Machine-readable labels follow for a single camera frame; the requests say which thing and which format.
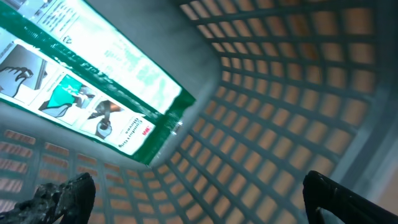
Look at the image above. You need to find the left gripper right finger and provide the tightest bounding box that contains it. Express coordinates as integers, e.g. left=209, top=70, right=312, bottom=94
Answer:
left=302, top=170, right=397, bottom=224

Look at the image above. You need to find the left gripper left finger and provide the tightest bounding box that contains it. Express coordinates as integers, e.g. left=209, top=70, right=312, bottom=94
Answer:
left=1, top=172, right=96, bottom=224

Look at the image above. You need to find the grey plastic mesh basket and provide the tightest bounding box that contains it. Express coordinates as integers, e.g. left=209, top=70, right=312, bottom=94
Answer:
left=1, top=0, right=397, bottom=223

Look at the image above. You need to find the long green white package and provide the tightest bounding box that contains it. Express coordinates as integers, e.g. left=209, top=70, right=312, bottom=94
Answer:
left=1, top=1, right=195, bottom=165

